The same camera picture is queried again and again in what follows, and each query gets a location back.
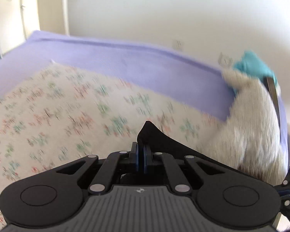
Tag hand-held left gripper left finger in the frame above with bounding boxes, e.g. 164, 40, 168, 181
55, 141, 141, 195

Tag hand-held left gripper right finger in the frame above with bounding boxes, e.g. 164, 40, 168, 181
141, 143, 232, 195

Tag black pants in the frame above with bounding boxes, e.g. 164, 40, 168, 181
137, 121, 235, 174

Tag white furry cloth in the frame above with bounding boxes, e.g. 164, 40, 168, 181
205, 68, 287, 186

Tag floral bed sheet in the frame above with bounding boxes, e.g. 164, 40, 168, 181
0, 60, 230, 230

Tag purple bed sheet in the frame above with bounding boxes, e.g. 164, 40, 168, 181
0, 30, 290, 174

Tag teal cloth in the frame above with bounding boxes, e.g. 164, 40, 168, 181
233, 51, 279, 95

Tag cream hallway door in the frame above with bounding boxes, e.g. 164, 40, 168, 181
0, 0, 39, 54

